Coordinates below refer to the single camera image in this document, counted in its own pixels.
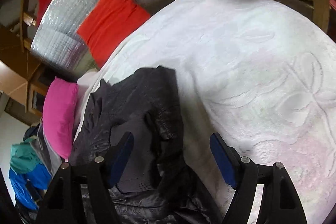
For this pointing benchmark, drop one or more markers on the wooden stair railing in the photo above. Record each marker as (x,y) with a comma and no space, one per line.
(20,26)

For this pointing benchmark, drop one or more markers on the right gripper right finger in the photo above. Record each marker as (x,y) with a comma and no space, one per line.
(280,202)

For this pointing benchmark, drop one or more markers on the red square pillow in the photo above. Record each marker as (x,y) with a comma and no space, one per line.
(108,24)

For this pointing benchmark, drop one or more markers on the black quilted jacket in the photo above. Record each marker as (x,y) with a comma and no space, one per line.
(157,186)

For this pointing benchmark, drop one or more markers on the wooden pillar cabinet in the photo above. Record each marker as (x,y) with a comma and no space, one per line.
(24,78)

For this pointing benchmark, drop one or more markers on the white bed blanket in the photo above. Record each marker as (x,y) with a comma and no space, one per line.
(255,71)

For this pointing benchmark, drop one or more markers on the pink pillow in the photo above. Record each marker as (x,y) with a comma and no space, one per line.
(58,116)

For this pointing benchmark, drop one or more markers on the grey garment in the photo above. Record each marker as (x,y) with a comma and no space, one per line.
(45,152)

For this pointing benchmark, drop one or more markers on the teal shirt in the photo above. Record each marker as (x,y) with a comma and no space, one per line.
(23,158)

